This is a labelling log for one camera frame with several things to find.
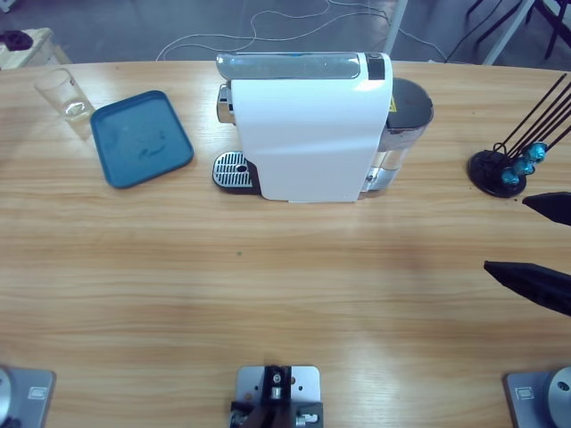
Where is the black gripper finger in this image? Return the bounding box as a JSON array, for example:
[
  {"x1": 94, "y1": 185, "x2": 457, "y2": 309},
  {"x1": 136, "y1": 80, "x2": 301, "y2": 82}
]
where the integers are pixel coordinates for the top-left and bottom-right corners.
[
  {"x1": 0, "y1": 29, "x2": 33, "y2": 51},
  {"x1": 521, "y1": 191, "x2": 571, "y2": 226},
  {"x1": 484, "y1": 260, "x2": 571, "y2": 318}
]

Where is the clear drinking glass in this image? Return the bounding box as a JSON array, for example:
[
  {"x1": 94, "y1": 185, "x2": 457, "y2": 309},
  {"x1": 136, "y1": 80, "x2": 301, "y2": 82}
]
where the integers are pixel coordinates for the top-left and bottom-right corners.
[{"x1": 34, "y1": 67, "x2": 97, "y2": 142}]

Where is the chrome coffee machine lever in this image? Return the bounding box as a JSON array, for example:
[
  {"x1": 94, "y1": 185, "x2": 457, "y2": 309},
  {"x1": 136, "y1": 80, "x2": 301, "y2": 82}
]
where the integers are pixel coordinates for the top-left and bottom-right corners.
[{"x1": 215, "y1": 52, "x2": 361, "y2": 80}]

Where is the white capsule coffee machine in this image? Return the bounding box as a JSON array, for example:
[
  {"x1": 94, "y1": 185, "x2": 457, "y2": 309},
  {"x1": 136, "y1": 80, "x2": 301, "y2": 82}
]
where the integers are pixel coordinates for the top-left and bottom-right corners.
[{"x1": 211, "y1": 52, "x2": 396, "y2": 204}]

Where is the light wooden crate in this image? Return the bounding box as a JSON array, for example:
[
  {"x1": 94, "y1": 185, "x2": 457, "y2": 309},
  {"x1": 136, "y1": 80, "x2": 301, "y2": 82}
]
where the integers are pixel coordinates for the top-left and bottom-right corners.
[{"x1": 0, "y1": 27, "x2": 72, "y2": 70}]

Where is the black capsule holder with rods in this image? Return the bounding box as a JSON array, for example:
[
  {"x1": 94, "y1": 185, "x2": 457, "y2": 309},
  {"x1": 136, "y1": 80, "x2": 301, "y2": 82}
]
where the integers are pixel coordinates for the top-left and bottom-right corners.
[{"x1": 467, "y1": 73, "x2": 571, "y2": 199}]

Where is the teal plastic tray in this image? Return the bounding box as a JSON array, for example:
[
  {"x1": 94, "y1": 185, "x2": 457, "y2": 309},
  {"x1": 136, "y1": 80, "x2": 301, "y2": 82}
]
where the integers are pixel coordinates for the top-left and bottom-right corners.
[{"x1": 89, "y1": 90, "x2": 195, "y2": 190}]

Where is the white metal table leg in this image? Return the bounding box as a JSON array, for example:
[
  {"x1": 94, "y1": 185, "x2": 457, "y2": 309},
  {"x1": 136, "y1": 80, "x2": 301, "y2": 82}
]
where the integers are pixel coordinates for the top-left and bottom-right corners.
[
  {"x1": 483, "y1": 0, "x2": 536, "y2": 67},
  {"x1": 382, "y1": 0, "x2": 410, "y2": 57}
]

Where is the clear water tank black lid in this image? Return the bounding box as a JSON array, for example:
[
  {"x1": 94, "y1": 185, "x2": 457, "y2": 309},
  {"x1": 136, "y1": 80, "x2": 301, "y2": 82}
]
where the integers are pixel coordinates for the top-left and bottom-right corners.
[{"x1": 377, "y1": 76, "x2": 434, "y2": 173}]

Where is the arm grey base plate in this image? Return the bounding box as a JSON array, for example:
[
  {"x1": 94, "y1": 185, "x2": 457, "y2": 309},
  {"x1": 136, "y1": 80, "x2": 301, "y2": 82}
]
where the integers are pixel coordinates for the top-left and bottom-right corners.
[
  {"x1": 0, "y1": 365, "x2": 58, "y2": 428},
  {"x1": 502, "y1": 365, "x2": 571, "y2": 428}
]

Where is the black metal chair frame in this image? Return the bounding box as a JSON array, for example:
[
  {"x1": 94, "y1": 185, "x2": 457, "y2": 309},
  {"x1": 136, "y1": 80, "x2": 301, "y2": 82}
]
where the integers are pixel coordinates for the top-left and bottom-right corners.
[{"x1": 525, "y1": 0, "x2": 571, "y2": 60}]

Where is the black floor cable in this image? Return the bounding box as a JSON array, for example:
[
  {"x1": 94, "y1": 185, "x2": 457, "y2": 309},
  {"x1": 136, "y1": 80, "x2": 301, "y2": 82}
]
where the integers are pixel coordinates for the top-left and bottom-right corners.
[{"x1": 444, "y1": 0, "x2": 518, "y2": 62}]

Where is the white floor cable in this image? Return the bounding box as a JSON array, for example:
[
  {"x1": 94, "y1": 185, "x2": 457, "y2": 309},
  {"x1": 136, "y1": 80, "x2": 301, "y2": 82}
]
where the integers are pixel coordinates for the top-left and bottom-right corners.
[{"x1": 154, "y1": 0, "x2": 448, "y2": 63}]

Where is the grey centre mount plate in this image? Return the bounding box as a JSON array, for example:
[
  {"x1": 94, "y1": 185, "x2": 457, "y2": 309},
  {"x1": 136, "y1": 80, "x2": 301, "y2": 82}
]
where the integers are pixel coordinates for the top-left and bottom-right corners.
[{"x1": 229, "y1": 365, "x2": 325, "y2": 428}]

